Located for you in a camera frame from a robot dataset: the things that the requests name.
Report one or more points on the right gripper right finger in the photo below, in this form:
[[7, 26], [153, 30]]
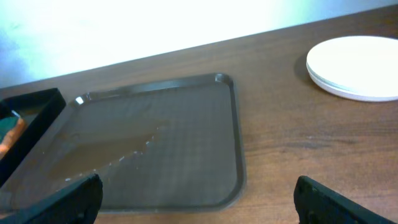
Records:
[[317, 204]]

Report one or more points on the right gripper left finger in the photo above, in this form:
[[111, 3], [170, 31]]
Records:
[[79, 202]]

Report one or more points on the green and orange sponge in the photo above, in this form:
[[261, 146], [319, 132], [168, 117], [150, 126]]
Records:
[[11, 130]]

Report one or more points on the white plate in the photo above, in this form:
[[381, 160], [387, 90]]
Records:
[[359, 62], [363, 92]]

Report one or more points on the pale plate top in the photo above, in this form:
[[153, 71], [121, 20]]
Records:
[[334, 90]]

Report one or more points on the black rectangular tray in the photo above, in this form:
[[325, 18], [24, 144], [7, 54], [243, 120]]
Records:
[[37, 110]]

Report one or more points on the brown serving tray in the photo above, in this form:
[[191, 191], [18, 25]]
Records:
[[167, 146]]

